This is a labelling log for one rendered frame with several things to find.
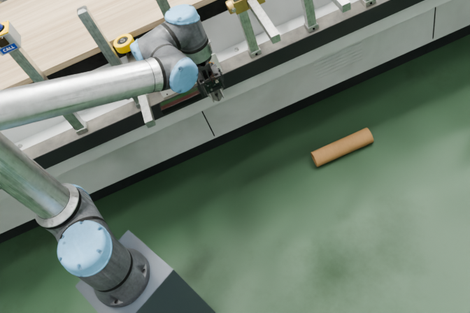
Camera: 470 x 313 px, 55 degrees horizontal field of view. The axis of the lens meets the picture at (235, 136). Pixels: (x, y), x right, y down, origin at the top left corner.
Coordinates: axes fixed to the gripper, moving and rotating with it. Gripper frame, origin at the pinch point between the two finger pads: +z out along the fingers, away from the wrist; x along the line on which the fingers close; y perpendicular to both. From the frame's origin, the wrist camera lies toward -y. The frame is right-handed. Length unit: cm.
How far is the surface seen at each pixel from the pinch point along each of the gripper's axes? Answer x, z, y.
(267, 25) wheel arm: 24.6, -13.8, -6.8
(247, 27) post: 20.9, -2.8, -25.7
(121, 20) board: -24, -9, -56
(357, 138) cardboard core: 54, 74, -15
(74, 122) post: -55, 5, -25
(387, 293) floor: 31, 84, 54
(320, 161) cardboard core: 33, 76, -13
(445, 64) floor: 118, 81, -41
